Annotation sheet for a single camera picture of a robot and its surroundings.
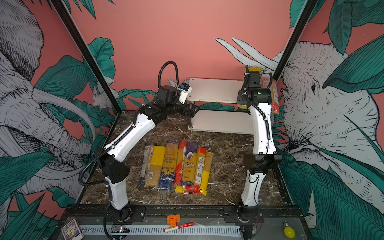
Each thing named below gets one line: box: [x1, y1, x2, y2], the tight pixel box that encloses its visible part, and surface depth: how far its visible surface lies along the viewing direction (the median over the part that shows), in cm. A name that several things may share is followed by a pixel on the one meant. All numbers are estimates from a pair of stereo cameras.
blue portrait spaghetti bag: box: [181, 142, 199, 186], surface depth 87 cm
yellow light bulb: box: [283, 221, 296, 239], surface depth 70 cm
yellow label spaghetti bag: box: [144, 145, 166, 188], surface depth 89 cm
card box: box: [61, 218, 84, 240], surface depth 69 cm
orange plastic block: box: [166, 214, 181, 227], surface depth 73 cm
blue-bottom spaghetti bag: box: [158, 141, 179, 192], surface depth 85 cm
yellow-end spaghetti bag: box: [199, 151, 215, 196], surface depth 89 cm
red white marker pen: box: [163, 222, 195, 233], surface depth 71 cm
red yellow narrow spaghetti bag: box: [175, 139, 187, 187], surface depth 88 cm
